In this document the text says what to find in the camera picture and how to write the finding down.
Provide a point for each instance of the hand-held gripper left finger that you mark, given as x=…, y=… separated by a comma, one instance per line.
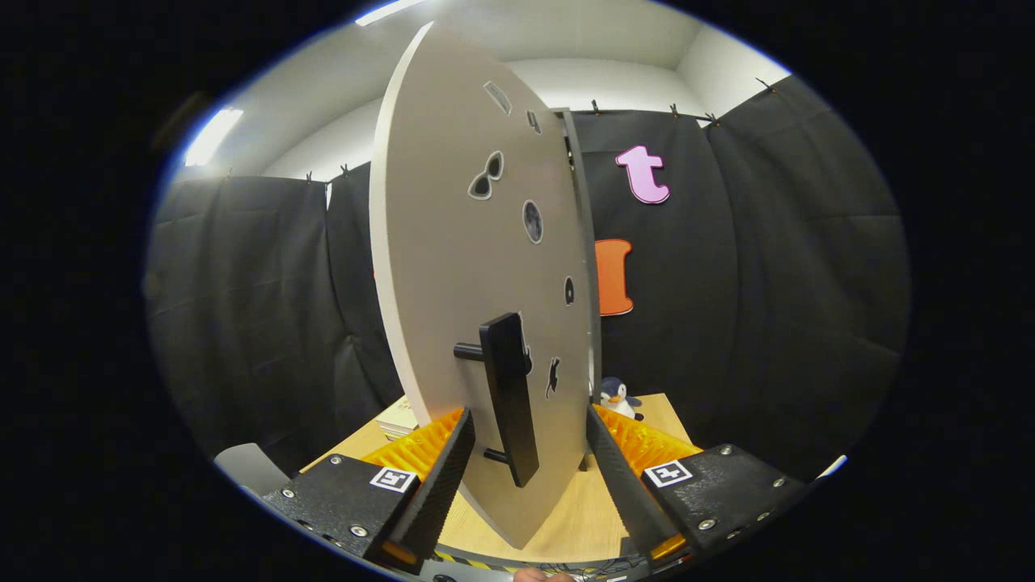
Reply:
x=441, y=493

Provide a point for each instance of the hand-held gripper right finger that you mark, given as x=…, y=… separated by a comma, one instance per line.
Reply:
x=623, y=485

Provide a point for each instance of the penguin plush toy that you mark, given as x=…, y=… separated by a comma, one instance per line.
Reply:
x=616, y=398

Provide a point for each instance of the yellow-edged book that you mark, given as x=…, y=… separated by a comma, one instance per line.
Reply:
x=396, y=433

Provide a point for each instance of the black backdrop cloth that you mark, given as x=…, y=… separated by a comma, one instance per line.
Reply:
x=768, y=283

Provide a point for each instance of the row of black clips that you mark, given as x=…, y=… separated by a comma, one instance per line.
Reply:
x=595, y=107

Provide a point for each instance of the beige shoe cabinet door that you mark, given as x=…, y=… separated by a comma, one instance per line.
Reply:
x=445, y=242

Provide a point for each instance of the narrow ceiling light strip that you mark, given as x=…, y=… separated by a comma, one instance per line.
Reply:
x=212, y=137

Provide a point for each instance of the wide ceiling light panel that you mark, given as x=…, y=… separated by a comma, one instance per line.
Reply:
x=388, y=10

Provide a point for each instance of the yellow black hazard tape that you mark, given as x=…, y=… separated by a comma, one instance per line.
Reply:
x=461, y=559

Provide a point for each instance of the dark grey shoe cabinet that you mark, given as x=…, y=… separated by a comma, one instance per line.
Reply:
x=594, y=323

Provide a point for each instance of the orange and white book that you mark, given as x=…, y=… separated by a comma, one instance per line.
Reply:
x=398, y=414

